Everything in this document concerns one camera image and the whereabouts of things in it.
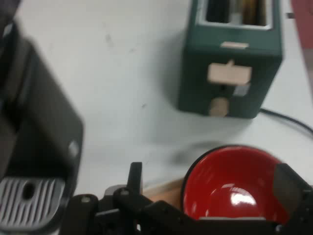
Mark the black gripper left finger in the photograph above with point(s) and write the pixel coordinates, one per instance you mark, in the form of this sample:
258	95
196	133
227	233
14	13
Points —
134	182

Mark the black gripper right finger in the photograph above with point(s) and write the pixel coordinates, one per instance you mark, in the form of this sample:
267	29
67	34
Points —
288	187

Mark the wooden board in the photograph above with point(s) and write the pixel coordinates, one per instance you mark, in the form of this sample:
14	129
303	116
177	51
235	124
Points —
163	194

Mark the dark green toaster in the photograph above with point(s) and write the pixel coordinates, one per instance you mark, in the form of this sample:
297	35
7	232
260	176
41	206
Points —
230	73

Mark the small black knob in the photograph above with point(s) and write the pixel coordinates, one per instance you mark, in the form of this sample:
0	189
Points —
290	15

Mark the red bowl with black rim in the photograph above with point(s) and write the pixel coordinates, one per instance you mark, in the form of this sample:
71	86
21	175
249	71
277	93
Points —
230	181

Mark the black coffee machine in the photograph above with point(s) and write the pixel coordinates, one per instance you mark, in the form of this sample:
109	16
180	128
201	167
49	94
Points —
36	122

